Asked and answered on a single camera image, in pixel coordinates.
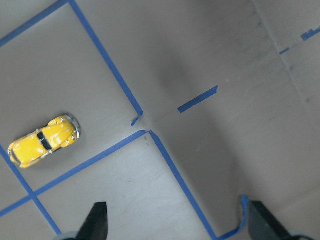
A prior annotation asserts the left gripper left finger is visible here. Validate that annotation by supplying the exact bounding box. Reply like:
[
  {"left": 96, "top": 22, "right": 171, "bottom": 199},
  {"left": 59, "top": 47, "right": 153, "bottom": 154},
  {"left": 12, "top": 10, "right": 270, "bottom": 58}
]
[{"left": 76, "top": 202, "right": 108, "bottom": 240}]

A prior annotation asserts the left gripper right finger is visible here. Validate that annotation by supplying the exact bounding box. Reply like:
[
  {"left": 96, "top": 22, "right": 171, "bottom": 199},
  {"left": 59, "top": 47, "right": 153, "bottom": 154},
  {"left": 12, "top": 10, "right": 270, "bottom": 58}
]
[{"left": 248, "top": 201, "right": 294, "bottom": 240}]

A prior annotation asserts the yellow beetle toy car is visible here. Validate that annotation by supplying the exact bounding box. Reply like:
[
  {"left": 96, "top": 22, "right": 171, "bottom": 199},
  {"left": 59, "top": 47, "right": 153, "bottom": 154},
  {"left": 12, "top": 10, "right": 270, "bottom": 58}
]
[{"left": 7, "top": 114, "right": 81, "bottom": 169}]

